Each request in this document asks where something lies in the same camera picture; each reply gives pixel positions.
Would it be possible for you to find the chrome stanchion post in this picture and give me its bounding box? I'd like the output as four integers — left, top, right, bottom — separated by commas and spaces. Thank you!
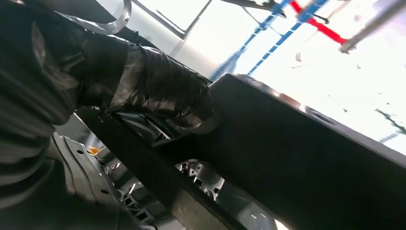
339, 0, 406, 54

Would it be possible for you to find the blue metal shelf rack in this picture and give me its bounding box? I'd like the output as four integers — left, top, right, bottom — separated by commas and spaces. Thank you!
209, 0, 327, 81

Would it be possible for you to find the stamped grey metal plate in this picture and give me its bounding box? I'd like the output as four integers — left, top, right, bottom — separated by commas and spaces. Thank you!
47, 113, 286, 230

